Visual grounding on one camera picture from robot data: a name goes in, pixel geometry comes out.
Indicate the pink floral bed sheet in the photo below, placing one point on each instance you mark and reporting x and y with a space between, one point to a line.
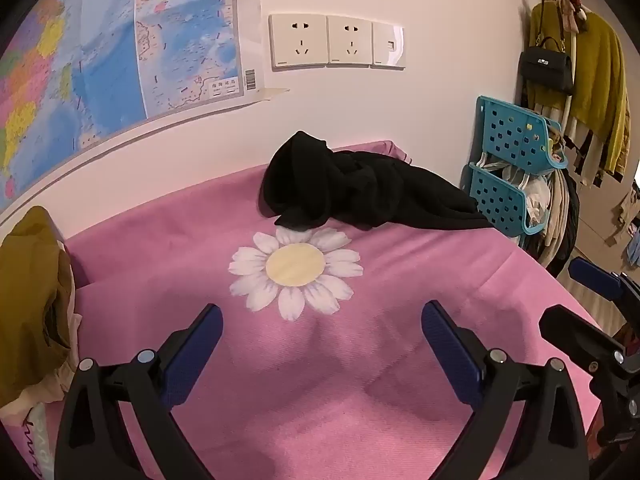
400 285

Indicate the black handbag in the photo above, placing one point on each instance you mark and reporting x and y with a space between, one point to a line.
545 67

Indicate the blue perforated plastic basket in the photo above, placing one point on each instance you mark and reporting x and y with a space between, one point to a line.
500 200
515 130

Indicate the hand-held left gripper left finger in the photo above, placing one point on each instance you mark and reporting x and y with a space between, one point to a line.
194 357

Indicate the cream garment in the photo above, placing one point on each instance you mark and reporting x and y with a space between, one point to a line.
35 405

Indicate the plush toy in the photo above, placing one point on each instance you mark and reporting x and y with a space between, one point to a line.
567 2

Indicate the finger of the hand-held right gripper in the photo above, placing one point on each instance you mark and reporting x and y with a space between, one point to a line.
575 332
595 280

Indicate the white wall socket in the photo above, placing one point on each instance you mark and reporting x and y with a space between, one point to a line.
350 41
299 42

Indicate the olive garment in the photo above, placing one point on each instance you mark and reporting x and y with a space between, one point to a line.
30 285

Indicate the black garment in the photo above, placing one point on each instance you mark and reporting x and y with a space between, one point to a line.
360 190

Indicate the colourful wall map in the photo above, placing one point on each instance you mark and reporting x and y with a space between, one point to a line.
100 60

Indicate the beige hanging clothes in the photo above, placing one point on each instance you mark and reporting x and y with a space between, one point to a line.
557 220

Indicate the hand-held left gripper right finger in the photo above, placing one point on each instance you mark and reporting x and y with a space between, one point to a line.
451 355

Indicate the yellow-green hanging sweater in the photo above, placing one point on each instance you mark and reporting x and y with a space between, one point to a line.
597 75

